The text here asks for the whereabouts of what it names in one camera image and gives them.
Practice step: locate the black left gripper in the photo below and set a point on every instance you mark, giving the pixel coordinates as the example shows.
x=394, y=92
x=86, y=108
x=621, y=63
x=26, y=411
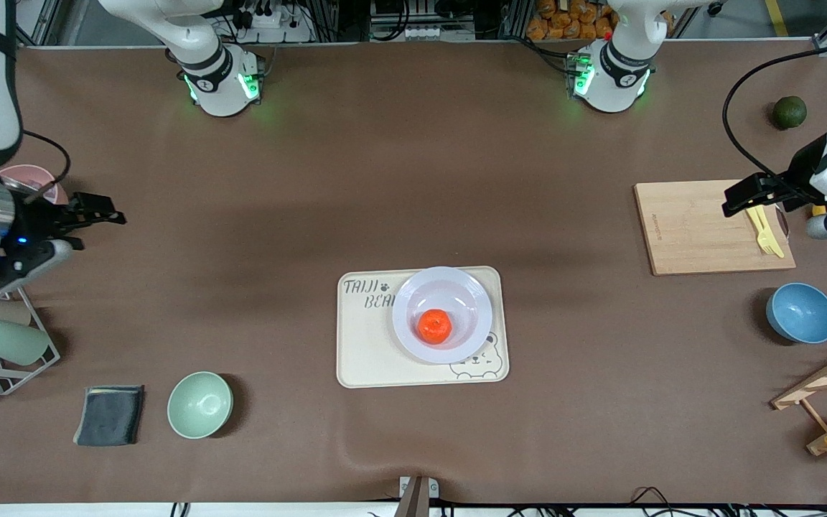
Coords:
x=800, y=172

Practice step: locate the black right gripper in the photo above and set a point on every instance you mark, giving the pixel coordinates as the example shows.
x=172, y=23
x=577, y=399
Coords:
x=34, y=222

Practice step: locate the lavender round plate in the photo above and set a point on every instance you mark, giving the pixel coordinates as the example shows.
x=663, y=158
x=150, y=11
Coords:
x=456, y=287

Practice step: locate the orange mandarin fruit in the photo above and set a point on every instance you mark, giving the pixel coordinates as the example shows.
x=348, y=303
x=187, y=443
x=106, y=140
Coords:
x=434, y=326

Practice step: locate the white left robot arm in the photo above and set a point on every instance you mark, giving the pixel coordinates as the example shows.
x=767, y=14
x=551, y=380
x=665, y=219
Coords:
x=611, y=90

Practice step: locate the yellow plastic fork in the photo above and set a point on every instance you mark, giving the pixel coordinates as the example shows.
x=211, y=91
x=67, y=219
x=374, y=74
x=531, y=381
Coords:
x=772, y=240
x=762, y=237

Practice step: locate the pink bowl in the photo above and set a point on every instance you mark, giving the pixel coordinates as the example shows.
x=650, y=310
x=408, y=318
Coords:
x=36, y=174

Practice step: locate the green lime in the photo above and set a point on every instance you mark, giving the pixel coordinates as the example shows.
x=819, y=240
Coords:
x=790, y=112

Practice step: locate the wooden cutting board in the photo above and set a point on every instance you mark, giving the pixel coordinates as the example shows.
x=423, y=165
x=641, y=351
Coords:
x=672, y=244

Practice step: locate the blue bowl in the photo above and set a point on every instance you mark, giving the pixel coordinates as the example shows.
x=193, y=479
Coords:
x=802, y=314

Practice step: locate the mint green cup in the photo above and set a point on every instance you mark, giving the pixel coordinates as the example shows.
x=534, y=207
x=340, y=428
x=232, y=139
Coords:
x=11, y=342

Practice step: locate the wooden peg drying rack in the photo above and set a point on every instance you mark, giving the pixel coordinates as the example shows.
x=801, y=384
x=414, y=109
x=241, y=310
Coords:
x=823, y=377

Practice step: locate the dark grey folded cloth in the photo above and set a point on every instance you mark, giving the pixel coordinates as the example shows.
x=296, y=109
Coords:
x=109, y=416

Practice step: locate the light green bowl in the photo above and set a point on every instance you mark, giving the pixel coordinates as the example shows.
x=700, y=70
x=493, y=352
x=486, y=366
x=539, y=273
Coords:
x=199, y=406

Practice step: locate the pile of orange fruit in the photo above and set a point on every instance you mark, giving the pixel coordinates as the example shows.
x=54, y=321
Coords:
x=564, y=21

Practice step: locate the white power strip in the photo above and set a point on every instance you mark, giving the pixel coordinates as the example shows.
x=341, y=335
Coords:
x=270, y=20

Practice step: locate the cream tray with bear print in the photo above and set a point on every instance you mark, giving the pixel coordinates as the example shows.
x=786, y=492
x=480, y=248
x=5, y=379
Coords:
x=363, y=352

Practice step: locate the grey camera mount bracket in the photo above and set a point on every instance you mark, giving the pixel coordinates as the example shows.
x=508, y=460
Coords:
x=417, y=499

